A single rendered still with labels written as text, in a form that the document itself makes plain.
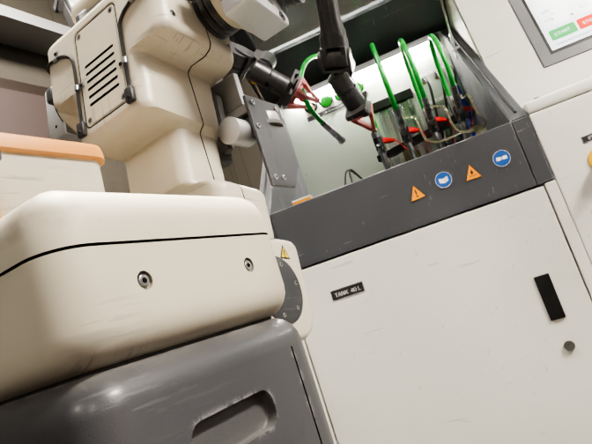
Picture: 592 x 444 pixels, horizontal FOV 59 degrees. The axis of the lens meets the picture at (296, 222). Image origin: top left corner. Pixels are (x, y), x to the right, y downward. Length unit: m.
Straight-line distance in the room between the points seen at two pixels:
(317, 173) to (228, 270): 1.48
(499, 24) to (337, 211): 0.76
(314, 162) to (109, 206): 1.57
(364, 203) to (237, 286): 0.89
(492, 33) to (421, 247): 0.72
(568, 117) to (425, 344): 0.60
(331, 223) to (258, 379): 0.91
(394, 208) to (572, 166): 0.40
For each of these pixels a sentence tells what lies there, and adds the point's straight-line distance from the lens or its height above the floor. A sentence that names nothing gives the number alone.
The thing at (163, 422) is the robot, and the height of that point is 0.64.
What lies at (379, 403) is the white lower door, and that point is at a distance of 1.33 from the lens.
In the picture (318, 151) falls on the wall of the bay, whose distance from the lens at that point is 1.92.
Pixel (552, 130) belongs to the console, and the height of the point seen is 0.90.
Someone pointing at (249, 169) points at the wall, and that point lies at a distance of 3.85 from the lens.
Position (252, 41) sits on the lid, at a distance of 1.90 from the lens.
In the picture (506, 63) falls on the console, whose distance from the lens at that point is 1.65.
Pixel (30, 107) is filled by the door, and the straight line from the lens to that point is 2.91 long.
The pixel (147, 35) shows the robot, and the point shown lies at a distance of 0.81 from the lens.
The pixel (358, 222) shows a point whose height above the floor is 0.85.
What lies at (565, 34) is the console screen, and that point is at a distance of 1.69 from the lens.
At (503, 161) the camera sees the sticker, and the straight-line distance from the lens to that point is 1.31.
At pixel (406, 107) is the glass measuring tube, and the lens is 1.89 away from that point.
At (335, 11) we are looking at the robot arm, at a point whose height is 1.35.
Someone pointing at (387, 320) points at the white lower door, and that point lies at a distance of 1.30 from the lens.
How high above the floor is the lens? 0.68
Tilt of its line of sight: 10 degrees up
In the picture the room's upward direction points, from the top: 18 degrees counter-clockwise
